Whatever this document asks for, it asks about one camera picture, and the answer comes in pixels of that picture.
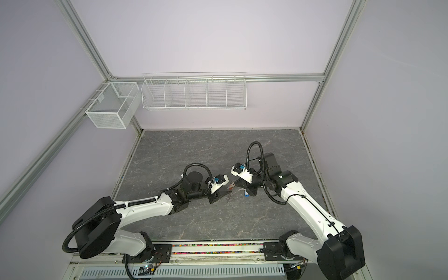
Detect metal keyring with shoe plate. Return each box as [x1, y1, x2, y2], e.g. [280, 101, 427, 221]
[226, 184, 235, 204]

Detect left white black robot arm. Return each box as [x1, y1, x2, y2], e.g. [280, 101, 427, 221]
[62, 163, 229, 263]

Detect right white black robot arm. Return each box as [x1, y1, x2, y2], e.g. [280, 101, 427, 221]
[231, 141, 366, 280]

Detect white mesh box basket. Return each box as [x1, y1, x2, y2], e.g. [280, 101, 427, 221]
[86, 82, 142, 129]

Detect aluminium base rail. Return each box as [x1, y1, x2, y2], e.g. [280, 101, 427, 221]
[68, 239, 365, 268]

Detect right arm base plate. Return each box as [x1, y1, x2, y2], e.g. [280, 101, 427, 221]
[260, 230, 306, 261]

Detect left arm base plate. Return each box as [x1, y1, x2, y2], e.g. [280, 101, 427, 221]
[122, 244, 173, 264]

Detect white wire basket long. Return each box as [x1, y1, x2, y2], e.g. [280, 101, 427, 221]
[141, 72, 247, 110]

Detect white vented cable duct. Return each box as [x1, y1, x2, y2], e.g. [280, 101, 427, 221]
[77, 265, 286, 280]

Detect aluminium frame profiles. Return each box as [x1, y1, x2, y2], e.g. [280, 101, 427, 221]
[0, 0, 366, 225]

